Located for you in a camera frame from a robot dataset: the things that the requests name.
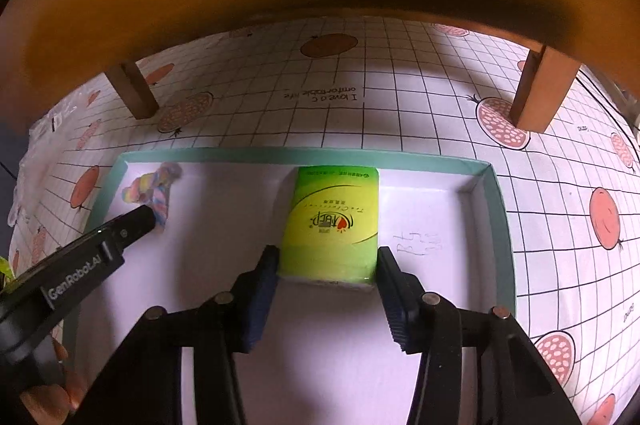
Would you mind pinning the green printed package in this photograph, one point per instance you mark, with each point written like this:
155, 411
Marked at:
4, 272

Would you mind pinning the person's left hand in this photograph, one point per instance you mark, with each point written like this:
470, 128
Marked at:
47, 407

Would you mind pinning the clear plastic bag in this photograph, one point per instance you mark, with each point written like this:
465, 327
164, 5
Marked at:
37, 145

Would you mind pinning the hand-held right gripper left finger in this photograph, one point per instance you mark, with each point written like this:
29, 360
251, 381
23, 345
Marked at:
260, 300

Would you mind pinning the white tray with teal rim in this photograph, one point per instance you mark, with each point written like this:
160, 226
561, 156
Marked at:
210, 225

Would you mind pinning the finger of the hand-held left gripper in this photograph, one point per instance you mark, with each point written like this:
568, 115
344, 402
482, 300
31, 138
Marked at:
132, 225

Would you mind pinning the green tissue pack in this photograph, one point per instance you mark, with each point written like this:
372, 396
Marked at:
327, 215

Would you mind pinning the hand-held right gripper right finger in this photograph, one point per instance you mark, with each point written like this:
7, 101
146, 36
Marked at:
395, 300

